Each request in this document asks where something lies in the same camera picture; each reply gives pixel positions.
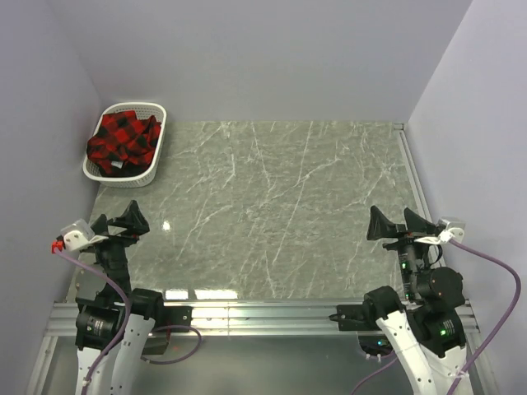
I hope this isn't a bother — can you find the aluminium side rail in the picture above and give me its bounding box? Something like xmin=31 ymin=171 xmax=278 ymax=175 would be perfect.
xmin=393 ymin=122 xmax=444 ymax=264

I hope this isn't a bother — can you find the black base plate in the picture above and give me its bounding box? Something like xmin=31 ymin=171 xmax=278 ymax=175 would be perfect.
xmin=156 ymin=305 xmax=193 ymax=332
xmin=329 ymin=304 xmax=380 ymax=332

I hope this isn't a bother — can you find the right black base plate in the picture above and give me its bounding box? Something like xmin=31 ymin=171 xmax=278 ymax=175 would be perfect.
xmin=329 ymin=304 xmax=380 ymax=332

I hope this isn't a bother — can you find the red black plaid shirt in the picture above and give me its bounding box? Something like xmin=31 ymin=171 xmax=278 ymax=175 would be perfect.
xmin=86 ymin=110 xmax=161 ymax=178

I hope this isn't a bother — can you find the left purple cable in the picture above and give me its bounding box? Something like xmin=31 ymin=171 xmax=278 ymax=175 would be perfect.
xmin=57 ymin=249 xmax=203 ymax=395

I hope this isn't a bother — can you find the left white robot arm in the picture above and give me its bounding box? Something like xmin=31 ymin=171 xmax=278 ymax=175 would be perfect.
xmin=72 ymin=201 xmax=166 ymax=394

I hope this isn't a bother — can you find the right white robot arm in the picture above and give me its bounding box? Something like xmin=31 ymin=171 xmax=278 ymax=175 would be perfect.
xmin=362 ymin=206 xmax=467 ymax=394

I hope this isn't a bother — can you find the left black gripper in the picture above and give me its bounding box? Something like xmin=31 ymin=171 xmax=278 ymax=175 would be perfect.
xmin=87 ymin=199 xmax=147 ymax=297

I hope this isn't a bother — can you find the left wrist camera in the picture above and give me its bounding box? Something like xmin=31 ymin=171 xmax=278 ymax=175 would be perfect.
xmin=51 ymin=219 xmax=109 ymax=253

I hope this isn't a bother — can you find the aluminium mounting rail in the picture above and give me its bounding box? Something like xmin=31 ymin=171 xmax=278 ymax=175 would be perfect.
xmin=44 ymin=299 xmax=482 ymax=338

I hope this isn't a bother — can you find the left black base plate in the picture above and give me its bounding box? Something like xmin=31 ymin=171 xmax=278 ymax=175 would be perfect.
xmin=156 ymin=305 xmax=193 ymax=332

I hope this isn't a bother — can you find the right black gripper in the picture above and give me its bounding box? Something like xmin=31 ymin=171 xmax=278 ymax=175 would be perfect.
xmin=366 ymin=203 xmax=437 ymax=298

